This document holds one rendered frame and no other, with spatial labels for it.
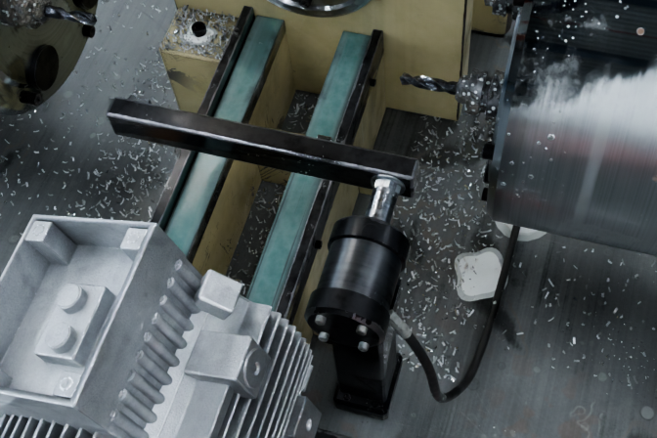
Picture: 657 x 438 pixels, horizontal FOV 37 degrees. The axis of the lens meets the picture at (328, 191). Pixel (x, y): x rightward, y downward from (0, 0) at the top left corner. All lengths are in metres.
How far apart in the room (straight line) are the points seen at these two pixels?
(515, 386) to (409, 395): 0.10
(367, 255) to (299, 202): 0.18
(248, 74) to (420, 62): 0.17
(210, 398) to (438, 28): 0.46
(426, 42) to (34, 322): 0.48
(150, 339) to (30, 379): 0.08
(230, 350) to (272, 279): 0.22
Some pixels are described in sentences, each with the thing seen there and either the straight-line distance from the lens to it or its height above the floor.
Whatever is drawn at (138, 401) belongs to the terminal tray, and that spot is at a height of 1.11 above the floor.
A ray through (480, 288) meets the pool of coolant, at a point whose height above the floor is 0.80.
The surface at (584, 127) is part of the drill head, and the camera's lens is 0.68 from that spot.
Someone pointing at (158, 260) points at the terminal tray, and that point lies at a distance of 0.61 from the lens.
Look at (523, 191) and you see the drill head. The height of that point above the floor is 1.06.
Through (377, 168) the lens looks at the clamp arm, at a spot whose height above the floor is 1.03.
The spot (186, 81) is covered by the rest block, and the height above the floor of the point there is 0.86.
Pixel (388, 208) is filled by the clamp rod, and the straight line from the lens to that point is 0.74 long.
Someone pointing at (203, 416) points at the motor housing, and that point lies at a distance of 0.62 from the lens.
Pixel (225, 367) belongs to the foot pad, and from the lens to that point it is 0.62.
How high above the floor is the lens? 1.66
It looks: 59 degrees down
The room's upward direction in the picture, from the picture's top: 8 degrees counter-clockwise
